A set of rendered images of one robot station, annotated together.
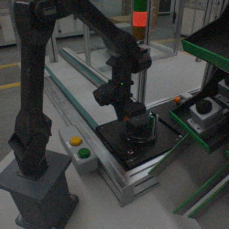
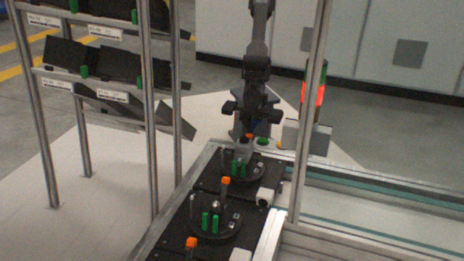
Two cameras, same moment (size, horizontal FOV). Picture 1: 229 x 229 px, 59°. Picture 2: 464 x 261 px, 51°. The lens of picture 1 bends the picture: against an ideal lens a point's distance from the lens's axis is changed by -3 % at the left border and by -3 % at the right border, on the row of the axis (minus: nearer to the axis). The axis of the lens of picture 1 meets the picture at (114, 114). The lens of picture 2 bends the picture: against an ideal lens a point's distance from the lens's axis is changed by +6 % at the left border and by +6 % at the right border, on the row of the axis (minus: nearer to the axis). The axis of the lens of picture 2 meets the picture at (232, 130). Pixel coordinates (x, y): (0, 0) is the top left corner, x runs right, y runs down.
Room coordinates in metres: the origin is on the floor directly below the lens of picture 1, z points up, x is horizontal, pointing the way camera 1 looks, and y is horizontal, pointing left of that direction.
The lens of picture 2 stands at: (1.44, -0.93, 1.81)
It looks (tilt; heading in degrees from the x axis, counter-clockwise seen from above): 30 degrees down; 137
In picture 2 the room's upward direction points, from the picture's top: 3 degrees clockwise
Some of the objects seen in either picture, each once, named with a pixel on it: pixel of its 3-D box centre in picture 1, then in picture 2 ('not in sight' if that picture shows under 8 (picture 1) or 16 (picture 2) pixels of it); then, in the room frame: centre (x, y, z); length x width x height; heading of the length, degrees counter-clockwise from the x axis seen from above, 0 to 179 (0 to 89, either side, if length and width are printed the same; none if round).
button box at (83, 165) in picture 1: (76, 147); (281, 153); (0.57, 0.14, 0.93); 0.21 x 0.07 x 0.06; 31
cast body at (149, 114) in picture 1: (142, 112); (242, 149); (0.61, -0.10, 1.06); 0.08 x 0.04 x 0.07; 121
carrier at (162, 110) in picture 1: (188, 105); (215, 212); (0.74, -0.31, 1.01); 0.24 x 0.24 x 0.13; 31
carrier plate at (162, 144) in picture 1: (138, 135); (241, 175); (0.61, -0.09, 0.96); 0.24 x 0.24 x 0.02; 31
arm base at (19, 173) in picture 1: (31, 160); not in sight; (0.36, 0.20, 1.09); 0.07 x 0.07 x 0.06; 72
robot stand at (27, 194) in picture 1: (41, 192); (253, 117); (0.36, 0.21, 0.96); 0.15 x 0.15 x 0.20; 72
